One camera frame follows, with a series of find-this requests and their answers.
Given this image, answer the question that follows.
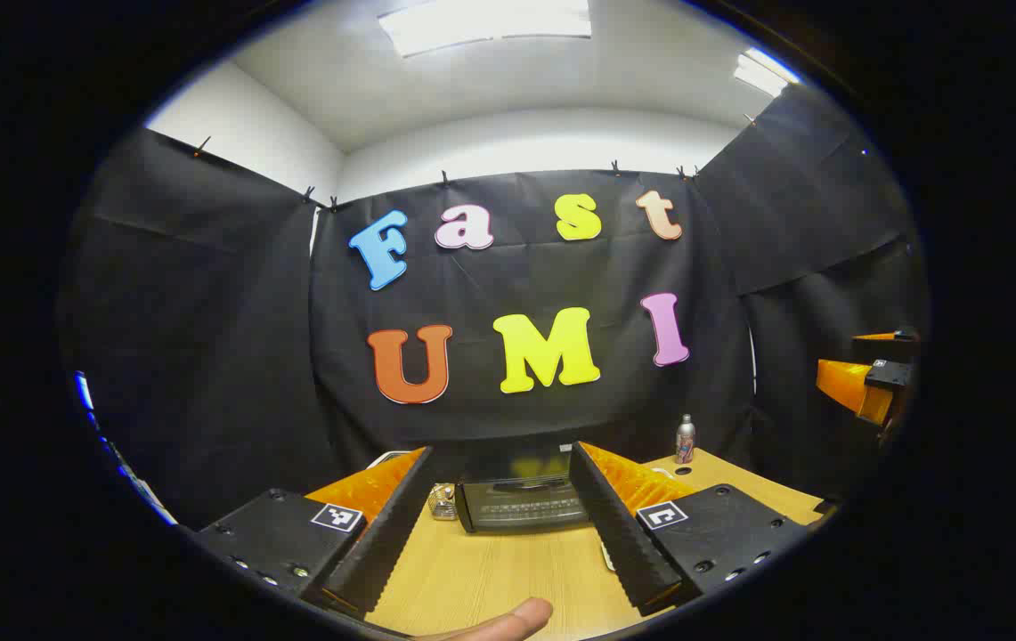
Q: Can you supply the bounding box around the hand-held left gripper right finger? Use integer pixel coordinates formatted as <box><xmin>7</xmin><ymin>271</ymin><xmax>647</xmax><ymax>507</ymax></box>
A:
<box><xmin>568</xmin><ymin>441</ymin><xmax>809</xmax><ymax>617</ymax></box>

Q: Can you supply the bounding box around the large ceiling light panel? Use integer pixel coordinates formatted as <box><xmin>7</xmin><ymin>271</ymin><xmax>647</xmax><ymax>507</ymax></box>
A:
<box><xmin>378</xmin><ymin>0</ymin><xmax>593</xmax><ymax>57</ymax></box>

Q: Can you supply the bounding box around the black electric oven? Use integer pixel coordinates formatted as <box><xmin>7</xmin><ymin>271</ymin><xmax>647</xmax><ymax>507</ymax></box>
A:
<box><xmin>452</xmin><ymin>438</ymin><xmax>593</xmax><ymax>535</ymax></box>

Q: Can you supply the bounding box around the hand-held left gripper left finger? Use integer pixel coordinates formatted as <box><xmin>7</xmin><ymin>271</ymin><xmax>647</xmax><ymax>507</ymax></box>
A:
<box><xmin>196</xmin><ymin>445</ymin><xmax>435</xmax><ymax>620</ymax></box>

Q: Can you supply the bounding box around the black backdrop cloth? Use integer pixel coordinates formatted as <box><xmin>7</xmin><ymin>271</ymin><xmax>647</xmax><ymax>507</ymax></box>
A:
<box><xmin>58</xmin><ymin>85</ymin><xmax>929</xmax><ymax>526</ymax></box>

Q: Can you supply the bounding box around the small ceiling light panel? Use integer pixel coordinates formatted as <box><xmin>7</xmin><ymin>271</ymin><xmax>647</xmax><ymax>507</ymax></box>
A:
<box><xmin>734</xmin><ymin>48</ymin><xmax>801</xmax><ymax>98</ymax></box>

